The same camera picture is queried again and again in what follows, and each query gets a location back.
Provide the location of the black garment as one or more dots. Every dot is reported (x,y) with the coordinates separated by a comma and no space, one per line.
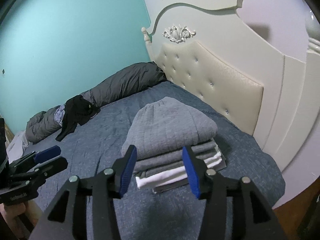
(77,110)

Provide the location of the cream tufted headboard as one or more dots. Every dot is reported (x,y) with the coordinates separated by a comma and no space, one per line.
(225,75)

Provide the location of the lavender garment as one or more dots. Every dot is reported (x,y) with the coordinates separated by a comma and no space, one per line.
(60,115)

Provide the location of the bed with blue-grey sheet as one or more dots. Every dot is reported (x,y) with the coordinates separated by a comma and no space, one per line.
(100,135)

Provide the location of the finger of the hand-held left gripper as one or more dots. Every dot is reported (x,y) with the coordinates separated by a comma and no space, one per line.
(55,166)
(48,152)

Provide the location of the grey knit sweater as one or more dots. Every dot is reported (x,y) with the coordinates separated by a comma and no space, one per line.
(170,127)

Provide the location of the folded white garment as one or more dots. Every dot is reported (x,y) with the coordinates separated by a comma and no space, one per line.
(162,176)

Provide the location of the person's left hand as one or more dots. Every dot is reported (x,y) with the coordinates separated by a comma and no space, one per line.
(11,215)

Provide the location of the light grey satin sheet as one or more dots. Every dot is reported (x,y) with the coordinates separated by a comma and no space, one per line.
(17,145)

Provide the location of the wooden window frame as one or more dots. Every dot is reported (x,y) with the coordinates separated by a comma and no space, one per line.
(8,133)

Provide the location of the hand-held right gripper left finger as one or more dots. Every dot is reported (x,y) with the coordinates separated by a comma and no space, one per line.
(128,172)

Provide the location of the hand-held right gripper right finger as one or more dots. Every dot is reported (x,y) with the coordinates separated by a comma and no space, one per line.
(191,172)

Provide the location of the dark grey rolled duvet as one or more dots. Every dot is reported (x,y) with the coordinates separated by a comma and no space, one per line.
(125,82)

